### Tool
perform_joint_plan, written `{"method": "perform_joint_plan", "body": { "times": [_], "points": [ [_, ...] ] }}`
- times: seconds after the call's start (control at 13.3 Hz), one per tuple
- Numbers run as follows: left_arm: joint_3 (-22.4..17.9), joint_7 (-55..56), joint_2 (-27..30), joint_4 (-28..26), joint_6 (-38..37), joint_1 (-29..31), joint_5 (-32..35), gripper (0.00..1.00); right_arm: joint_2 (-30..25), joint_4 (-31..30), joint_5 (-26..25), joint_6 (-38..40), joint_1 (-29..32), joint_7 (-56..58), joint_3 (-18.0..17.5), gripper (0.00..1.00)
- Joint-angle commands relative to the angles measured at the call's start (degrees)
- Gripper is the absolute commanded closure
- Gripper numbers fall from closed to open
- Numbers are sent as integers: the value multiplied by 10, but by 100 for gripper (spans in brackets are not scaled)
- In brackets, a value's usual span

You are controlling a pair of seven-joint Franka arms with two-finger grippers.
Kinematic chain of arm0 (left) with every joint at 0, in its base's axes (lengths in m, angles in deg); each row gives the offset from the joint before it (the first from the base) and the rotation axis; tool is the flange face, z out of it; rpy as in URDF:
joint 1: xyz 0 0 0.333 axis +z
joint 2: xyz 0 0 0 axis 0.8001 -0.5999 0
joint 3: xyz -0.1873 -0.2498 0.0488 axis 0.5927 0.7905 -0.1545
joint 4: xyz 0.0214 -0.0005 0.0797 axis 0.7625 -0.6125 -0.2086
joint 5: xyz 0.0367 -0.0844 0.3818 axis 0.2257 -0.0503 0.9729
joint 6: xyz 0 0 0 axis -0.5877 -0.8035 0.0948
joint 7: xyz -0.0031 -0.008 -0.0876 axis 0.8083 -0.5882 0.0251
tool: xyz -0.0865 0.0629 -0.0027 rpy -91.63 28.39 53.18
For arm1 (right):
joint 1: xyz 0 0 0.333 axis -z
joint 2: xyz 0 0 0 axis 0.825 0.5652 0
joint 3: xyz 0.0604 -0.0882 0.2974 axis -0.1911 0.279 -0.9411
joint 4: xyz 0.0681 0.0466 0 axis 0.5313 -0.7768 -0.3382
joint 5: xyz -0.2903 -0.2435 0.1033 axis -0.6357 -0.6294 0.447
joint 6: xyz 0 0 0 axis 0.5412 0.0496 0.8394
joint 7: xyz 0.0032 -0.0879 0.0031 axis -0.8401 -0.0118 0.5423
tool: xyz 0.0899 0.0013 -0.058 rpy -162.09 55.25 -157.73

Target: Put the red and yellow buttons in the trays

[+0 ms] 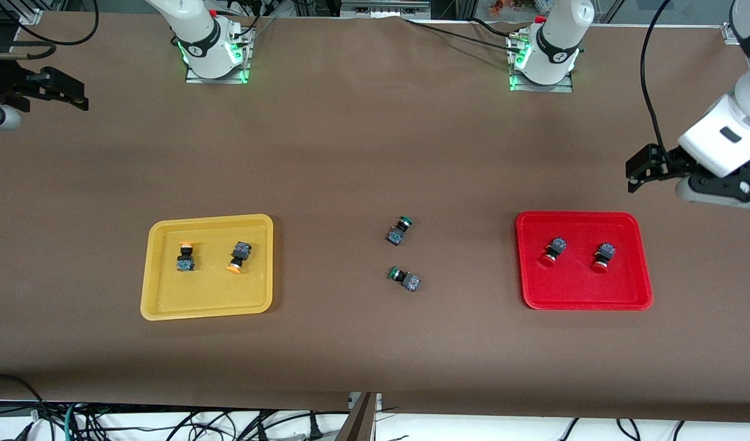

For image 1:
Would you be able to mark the grey metal box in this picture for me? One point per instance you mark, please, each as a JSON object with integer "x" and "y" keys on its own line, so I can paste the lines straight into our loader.
{"x": 381, "y": 7}

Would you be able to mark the brown table cloth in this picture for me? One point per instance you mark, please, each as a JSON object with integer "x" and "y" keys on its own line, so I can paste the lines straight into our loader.
{"x": 105, "y": 153}

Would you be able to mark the yellow push button switch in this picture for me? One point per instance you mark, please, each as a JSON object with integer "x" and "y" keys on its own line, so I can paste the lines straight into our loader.
{"x": 242, "y": 250}
{"x": 185, "y": 263}

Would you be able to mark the yellow plastic tray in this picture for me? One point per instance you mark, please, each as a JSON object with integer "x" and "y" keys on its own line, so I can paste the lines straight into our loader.
{"x": 209, "y": 294}

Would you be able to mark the aluminium frame profile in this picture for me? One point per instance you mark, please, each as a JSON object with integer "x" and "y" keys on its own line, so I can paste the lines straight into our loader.
{"x": 30, "y": 15}
{"x": 733, "y": 30}

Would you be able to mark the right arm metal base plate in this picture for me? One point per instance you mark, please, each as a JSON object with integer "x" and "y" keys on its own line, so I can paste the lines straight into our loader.
{"x": 219, "y": 80}

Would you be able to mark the green push button switch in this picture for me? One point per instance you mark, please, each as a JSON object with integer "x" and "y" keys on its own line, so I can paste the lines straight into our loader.
{"x": 395, "y": 236}
{"x": 413, "y": 283}

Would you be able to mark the dark table support beam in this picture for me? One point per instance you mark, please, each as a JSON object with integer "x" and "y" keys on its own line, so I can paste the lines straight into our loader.
{"x": 359, "y": 422}

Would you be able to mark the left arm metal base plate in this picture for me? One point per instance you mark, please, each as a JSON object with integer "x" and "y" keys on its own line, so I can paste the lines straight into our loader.
{"x": 543, "y": 87}

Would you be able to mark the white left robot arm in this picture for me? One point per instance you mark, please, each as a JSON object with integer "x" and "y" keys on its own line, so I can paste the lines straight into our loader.
{"x": 559, "y": 24}

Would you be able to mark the red plastic tray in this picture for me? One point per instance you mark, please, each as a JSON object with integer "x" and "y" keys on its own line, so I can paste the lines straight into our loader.
{"x": 565, "y": 288}

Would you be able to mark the red mushroom push button switch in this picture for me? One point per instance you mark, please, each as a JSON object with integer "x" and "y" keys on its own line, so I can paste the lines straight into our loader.
{"x": 606, "y": 251}
{"x": 559, "y": 245}

